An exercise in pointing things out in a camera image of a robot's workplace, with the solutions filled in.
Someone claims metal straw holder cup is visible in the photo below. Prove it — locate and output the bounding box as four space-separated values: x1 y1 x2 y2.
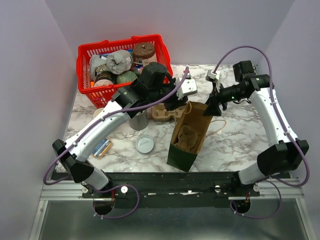
128 110 149 131

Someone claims stack of white lids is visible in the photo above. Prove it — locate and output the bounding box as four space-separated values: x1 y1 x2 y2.
135 135 155 154

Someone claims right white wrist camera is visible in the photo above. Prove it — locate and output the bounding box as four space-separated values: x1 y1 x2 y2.
205 69 222 92

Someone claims dark green paper bag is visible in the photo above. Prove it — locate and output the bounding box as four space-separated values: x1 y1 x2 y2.
167 101 213 172

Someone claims green glitter ball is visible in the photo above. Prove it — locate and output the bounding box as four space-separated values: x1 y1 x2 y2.
115 70 138 84

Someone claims brown lid cream tub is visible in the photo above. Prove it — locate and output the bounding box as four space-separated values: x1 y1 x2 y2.
132 42 157 67

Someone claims grey wrapped package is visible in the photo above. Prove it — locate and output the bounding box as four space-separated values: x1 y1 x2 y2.
105 49 133 75

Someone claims red plastic shopping basket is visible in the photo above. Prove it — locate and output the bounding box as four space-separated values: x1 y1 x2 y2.
76 34 173 109

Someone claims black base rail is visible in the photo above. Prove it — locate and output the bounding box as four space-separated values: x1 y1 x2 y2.
48 172 304 212

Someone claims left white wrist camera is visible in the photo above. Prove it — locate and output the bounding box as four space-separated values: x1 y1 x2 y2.
176 71 198 100

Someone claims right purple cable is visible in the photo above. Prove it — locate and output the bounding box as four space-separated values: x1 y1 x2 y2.
213 45 311 220

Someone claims single brown pulp carrier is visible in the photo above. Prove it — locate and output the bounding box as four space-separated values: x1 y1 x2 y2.
174 125 199 152

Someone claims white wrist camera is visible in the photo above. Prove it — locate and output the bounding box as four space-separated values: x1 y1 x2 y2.
205 69 222 92
176 71 198 100

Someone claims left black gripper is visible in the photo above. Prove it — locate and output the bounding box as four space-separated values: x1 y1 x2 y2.
148 77 189 112

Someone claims purple cable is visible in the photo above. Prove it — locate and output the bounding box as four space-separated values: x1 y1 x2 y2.
42 66 190 220
213 45 311 220

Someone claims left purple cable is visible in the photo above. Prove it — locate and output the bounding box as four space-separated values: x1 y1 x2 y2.
42 66 190 220

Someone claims patterned grey pouch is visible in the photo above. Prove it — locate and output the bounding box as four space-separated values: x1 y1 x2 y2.
89 54 113 81

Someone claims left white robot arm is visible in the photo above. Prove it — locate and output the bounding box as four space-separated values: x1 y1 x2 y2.
52 62 197 198

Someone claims orange sponge blue label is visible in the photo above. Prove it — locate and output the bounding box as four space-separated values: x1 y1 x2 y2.
91 138 113 159

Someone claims brown pulp cup carrier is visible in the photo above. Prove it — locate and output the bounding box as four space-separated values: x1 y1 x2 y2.
151 103 186 122

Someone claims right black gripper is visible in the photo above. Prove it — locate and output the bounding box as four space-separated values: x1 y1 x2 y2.
202 82 246 117

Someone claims stack of paper cups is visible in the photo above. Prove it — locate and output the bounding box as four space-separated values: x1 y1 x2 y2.
93 108 105 121

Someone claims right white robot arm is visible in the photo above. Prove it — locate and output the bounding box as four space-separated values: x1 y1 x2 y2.
203 60 309 196

